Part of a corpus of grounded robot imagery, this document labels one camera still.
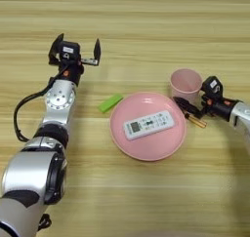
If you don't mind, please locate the small golden brown tube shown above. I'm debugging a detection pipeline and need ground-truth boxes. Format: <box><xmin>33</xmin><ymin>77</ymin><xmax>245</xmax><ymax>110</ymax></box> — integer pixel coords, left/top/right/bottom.
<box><xmin>184</xmin><ymin>110</ymin><xmax>208</xmax><ymax>129</ymax></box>

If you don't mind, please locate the pink round plate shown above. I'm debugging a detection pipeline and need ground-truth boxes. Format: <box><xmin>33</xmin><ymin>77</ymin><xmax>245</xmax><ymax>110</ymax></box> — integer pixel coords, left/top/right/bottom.
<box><xmin>108</xmin><ymin>91</ymin><xmax>188</xmax><ymax>162</ymax></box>

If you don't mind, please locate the green rectangular block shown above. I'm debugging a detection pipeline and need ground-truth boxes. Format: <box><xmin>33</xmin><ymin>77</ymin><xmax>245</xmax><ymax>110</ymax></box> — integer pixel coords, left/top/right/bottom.
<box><xmin>97</xmin><ymin>93</ymin><xmax>124</xmax><ymax>114</ymax></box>

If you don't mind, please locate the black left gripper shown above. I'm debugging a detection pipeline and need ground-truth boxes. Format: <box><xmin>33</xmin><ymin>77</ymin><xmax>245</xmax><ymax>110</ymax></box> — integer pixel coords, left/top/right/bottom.
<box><xmin>48</xmin><ymin>33</ymin><xmax>102</xmax><ymax>86</ymax></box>

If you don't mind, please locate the pink plastic cup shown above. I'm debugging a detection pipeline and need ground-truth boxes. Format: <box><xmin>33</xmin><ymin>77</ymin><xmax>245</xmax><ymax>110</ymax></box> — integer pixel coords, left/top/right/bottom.
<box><xmin>169</xmin><ymin>68</ymin><xmax>204</xmax><ymax>107</ymax></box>

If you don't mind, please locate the white remote control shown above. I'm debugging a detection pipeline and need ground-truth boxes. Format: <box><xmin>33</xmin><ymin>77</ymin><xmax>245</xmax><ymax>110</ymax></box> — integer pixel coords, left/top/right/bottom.
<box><xmin>122</xmin><ymin>109</ymin><xmax>176</xmax><ymax>141</ymax></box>

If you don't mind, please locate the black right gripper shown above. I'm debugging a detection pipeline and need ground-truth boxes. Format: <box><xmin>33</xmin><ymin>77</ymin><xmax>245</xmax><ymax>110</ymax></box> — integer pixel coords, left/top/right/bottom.
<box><xmin>172</xmin><ymin>95</ymin><xmax>240</xmax><ymax>122</ymax></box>

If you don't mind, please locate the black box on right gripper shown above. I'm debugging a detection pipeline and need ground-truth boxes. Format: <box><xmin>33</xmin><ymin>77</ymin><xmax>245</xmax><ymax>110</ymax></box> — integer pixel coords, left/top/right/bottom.
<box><xmin>200</xmin><ymin>75</ymin><xmax>224</xmax><ymax>100</ymax></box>

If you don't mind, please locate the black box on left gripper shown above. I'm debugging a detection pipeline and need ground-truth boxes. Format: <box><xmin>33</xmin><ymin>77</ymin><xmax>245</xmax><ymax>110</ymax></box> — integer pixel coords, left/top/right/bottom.
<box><xmin>59</xmin><ymin>40</ymin><xmax>81</xmax><ymax>61</ymax></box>

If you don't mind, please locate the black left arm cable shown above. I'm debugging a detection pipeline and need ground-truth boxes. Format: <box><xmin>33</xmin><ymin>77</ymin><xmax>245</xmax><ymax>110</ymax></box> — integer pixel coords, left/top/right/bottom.
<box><xmin>13</xmin><ymin>66</ymin><xmax>69</xmax><ymax>143</ymax></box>

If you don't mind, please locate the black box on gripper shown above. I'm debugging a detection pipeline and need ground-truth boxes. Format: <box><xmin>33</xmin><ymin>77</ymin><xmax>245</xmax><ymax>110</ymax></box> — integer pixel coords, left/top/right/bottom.
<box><xmin>59</xmin><ymin>40</ymin><xmax>81</xmax><ymax>61</ymax></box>
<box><xmin>200</xmin><ymin>75</ymin><xmax>224</xmax><ymax>100</ymax></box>

